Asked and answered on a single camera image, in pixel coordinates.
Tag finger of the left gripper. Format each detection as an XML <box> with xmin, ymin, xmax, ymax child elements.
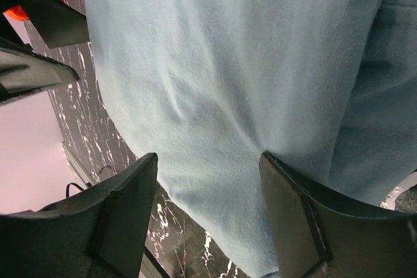
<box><xmin>0</xmin><ymin>0</ymin><xmax>91</xmax><ymax>49</ymax></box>
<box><xmin>1</xmin><ymin>38</ymin><xmax>79</xmax><ymax>102</ymax></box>

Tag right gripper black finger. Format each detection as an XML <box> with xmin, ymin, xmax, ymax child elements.
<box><xmin>259</xmin><ymin>153</ymin><xmax>416</xmax><ymax>278</ymax></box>

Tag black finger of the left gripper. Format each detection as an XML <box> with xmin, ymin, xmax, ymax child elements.
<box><xmin>1</xmin><ymin>153</ymin><xmax>158</xmax><ymax>277</ymax></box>

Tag grey-blue t shirt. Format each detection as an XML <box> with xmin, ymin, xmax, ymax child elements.
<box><xmin>85</xmin><ymin>0</ymin><xmax>416</xmax><ymax>277</ymax></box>

